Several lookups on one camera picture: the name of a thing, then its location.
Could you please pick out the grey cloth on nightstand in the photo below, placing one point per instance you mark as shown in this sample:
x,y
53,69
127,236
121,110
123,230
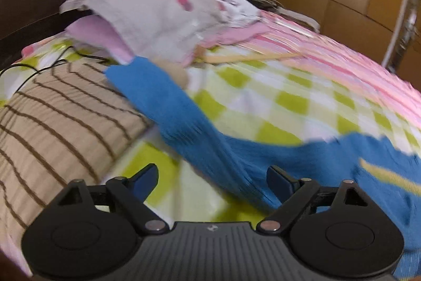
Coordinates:
x,y
299,18

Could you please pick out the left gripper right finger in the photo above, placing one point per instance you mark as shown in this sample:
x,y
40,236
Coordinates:
x,y
295,197

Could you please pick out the blue striped knit sweater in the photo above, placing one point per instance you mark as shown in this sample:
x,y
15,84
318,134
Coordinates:
x,y
389,176

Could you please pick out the beige brown striped pillow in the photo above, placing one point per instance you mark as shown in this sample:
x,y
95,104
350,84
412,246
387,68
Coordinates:
x,y
67,123

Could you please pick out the pink pillow under grey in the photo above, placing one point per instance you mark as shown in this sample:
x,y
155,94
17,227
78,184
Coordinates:
x,y
96,31

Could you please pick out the grey pillow with pink dots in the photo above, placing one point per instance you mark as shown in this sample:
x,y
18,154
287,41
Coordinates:
x,y
168,29

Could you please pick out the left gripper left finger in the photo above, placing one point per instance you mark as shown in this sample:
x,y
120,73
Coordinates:
x,y
129,195

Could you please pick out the pink striped bed cover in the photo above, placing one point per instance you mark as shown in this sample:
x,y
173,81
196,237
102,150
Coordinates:
x,y
275,37

